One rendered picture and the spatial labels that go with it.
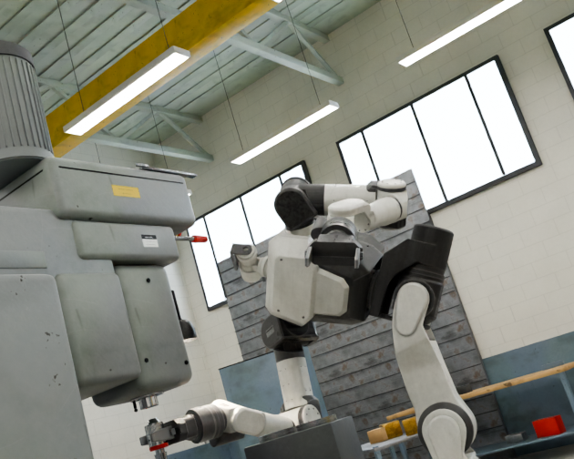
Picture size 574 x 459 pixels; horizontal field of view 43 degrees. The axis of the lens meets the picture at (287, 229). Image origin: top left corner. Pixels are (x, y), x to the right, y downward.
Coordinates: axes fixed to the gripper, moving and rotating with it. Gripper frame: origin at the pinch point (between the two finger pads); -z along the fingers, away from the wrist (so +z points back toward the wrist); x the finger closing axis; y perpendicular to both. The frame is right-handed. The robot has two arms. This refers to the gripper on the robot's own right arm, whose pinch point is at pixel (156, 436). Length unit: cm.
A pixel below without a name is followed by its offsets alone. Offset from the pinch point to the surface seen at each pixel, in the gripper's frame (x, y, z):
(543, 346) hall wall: -313, 9, 693
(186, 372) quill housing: 8.5, -13.0, 7.6
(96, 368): 17.6, -16.9, -20.0
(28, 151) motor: 16, -70, -24
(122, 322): 15.0, -26.5, -9.9
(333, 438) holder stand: 50, 12, 12
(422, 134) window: -356, -293, 675
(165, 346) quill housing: 9.7, -20.1, 2.8
